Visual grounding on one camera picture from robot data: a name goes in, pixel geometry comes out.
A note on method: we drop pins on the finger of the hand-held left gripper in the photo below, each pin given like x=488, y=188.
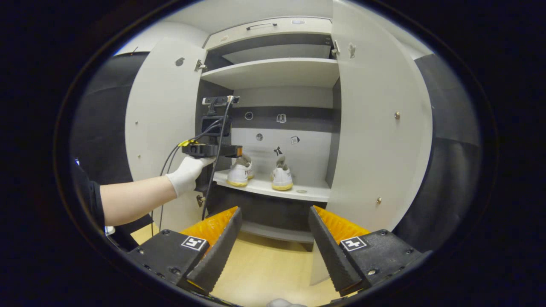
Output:
x=232, y=151

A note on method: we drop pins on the grey cabinet door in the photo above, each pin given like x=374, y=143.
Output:
x=384, y=128
x=162, y=106

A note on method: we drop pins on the white shoe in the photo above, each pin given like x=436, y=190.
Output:
x=281, y=177
x=239, y=174

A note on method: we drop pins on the grey cabinet drawer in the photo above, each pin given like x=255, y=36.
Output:
x=298, y=30

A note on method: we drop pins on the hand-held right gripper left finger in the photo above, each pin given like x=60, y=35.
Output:
x=215, y=256

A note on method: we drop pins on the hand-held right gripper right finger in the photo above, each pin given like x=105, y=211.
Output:
x=330, y=256

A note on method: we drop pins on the black shirt sleeve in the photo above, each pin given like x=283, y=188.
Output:
x=87, y=196

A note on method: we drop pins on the black backdrop cloth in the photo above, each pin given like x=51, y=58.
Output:
x=448, y=149

